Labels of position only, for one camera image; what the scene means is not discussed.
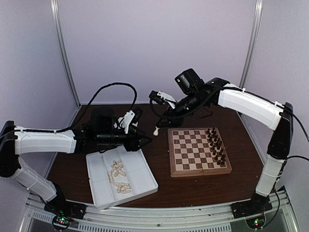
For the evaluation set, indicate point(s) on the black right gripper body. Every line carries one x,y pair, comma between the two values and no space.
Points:
193,102

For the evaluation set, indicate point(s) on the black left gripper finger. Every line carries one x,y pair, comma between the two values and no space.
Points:
135,146
143,136

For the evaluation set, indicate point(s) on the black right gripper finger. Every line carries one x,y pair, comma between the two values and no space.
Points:
169,123
169,117

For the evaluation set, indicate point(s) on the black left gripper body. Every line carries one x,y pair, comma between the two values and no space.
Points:
105,137

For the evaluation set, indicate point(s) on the white chess piece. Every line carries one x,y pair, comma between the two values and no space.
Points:
156,131

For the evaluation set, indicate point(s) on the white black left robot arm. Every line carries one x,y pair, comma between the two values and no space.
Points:
15,141

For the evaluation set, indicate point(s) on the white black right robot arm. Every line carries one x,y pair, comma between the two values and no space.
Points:
219,92

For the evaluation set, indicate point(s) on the pile of white chess pieces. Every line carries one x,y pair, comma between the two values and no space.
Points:
118,178

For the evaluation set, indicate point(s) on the wooden chess board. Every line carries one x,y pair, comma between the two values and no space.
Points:
189,153

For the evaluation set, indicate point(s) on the row of dark chess pieces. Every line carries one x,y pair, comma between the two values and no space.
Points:
217,150

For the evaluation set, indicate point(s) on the white compartment tray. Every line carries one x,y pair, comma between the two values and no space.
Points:
140,176

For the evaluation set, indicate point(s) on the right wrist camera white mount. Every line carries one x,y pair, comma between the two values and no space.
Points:
162,97

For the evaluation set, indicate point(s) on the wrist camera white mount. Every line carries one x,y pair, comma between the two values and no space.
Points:
130,118
162,97

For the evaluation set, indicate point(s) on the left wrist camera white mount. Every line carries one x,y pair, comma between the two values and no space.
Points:
130,118

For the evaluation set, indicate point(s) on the aluminium front frame rail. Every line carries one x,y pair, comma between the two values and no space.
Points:
209,218

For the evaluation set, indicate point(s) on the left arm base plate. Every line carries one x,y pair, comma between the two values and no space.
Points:
69,210

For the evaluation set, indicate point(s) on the right aluminium corner post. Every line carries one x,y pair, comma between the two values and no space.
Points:
257,18

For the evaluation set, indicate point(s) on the aluminium corner post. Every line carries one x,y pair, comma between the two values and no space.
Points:
63,52
257,18

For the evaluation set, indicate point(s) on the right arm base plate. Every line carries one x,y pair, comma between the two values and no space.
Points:
249,208

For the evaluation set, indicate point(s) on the left aluminium corner post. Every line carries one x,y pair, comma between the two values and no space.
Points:
63,52

